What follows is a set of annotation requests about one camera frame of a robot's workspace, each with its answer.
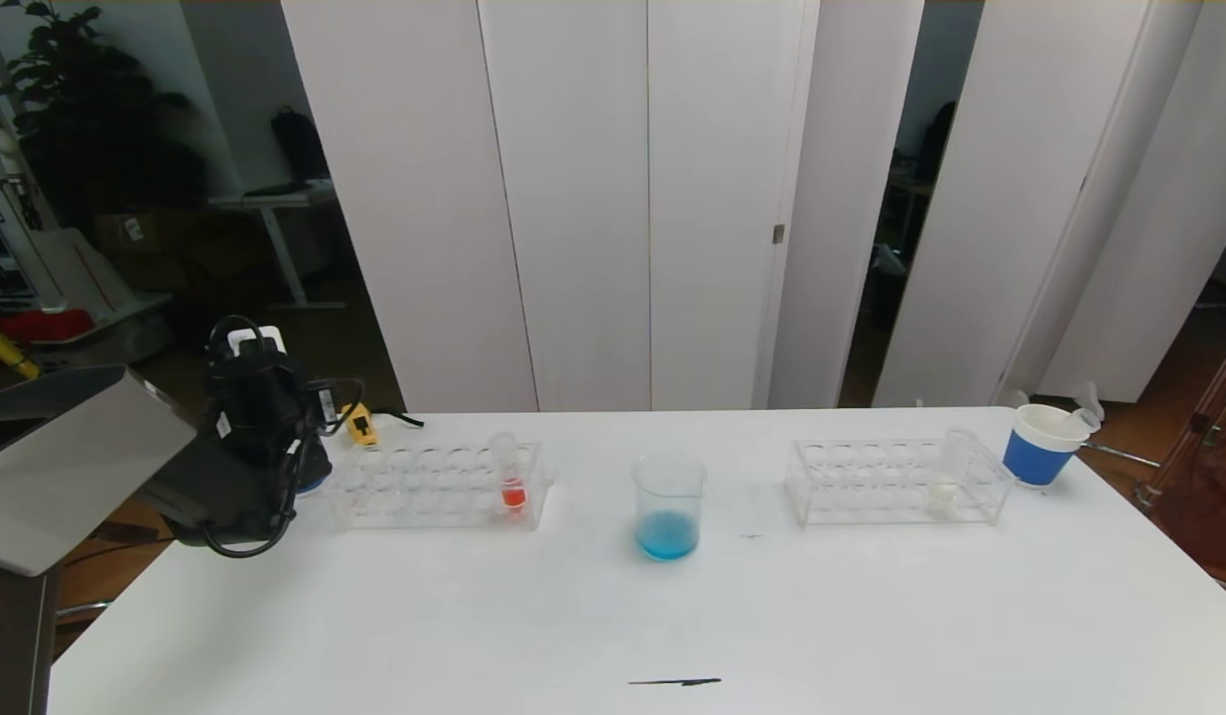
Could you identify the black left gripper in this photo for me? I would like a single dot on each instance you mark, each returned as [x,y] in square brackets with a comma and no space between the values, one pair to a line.
[325,405]

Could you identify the test tube with red liquid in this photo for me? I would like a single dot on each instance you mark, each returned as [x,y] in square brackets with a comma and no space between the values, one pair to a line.
[513,492]

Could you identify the clear plastic test tube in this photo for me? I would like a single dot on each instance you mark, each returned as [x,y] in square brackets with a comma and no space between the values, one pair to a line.
[1077,422]

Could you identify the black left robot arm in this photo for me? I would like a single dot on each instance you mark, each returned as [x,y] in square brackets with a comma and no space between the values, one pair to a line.
[235,477]

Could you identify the clear plastic test tube rack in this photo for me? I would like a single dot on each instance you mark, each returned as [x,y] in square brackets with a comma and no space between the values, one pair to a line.
[871,487]
[444,492]

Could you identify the clear beaker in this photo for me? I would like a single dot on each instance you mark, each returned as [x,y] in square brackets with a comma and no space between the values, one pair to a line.
[669,516]

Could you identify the test tube with pale liquid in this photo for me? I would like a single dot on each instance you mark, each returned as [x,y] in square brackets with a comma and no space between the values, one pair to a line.
[942,495]

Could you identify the yellow tape measure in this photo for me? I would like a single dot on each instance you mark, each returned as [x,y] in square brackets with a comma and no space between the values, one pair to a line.
[360,427]

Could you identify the blue and white paper cup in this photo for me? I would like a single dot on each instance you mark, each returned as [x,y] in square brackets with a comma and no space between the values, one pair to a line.
[1034,459]
[315,482]

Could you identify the white desk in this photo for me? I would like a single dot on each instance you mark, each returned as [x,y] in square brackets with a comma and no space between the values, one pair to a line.
[275,199]

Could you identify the cardboard box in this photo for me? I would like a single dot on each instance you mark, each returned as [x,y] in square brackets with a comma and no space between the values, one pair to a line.
[136,233]

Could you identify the black backpack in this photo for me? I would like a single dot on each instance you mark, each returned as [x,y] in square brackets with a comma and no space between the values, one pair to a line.
[300,149]

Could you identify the white floor machine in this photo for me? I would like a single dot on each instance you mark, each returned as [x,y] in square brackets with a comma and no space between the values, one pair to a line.
[76,278]

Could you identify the red flat object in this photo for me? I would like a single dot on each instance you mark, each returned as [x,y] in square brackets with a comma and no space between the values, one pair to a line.
[47,326]

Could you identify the white folding partition screen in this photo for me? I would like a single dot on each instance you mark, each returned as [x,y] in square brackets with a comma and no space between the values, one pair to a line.
[573,199]
[1020,199]

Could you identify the potted green plant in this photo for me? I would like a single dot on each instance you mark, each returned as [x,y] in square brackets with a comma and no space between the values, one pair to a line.
[96,129]

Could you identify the thin black stick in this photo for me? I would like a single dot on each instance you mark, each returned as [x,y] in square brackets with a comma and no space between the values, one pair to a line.
[672,681]

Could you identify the brown wooden stand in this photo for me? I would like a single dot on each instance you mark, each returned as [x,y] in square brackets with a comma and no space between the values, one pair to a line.
[1203,427]

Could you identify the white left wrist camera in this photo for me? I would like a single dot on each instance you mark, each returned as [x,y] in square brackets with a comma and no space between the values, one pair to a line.
[255,341]

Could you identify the metal chair frame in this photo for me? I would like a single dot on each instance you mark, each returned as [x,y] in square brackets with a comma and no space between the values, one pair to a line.
[81,608]

